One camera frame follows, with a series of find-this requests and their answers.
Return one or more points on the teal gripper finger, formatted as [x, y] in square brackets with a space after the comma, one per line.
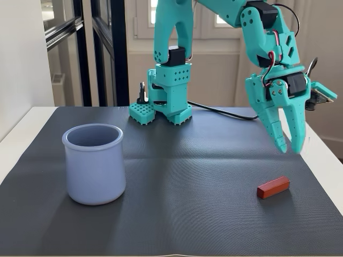
[273, 123]
[296, 125]

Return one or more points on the teal gripper body with servo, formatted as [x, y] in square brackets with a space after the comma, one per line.
[258, 92]

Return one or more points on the red-brown wooden block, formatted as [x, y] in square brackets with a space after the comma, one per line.
[273, 187]

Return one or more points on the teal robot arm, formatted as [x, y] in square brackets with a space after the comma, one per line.
[166, 26]

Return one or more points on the cream curtain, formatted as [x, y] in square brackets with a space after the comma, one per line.
[321, 40]

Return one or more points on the dark grey textured mat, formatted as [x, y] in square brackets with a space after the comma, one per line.
[187, 200]

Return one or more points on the teal table clamp black knob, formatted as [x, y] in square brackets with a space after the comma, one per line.
[142, 113]

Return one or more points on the black framed glass door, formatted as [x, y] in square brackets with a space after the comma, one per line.
[119, 53]

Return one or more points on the lavender ceramic cup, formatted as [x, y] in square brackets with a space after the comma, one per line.
[93, 171]

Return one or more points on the wrist camera on teal mount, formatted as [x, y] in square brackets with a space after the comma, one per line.
[321, 95]

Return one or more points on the white window frame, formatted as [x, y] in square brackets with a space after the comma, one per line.
[203, 32]

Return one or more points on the white wall vent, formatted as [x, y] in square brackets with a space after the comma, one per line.
[57, 78]

